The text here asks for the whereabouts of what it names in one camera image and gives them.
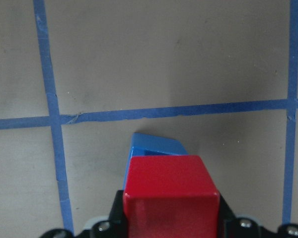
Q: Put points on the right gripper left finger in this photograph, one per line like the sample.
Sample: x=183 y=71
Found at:
x=117 y=218

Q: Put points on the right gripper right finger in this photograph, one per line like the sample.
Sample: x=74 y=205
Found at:
x=225 y=217

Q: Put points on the red block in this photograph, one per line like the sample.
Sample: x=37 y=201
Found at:
x=170 y=197

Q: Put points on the blue block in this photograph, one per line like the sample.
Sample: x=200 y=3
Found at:
x=150 y=145

